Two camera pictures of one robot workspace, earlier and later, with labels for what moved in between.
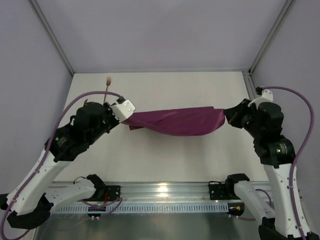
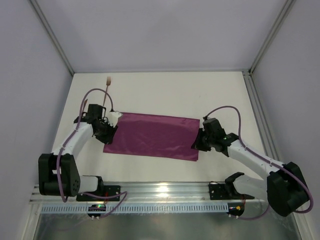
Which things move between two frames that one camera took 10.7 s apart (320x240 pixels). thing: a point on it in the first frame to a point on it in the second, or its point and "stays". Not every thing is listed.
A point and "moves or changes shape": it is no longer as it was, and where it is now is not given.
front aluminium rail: (145, 191) stays
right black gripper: (235, 117) to (200, 139)
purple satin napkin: (184, 122) moves or changes shape
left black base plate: (113, 192) stays
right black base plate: (223, 192) stays
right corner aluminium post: (288, 5) stays
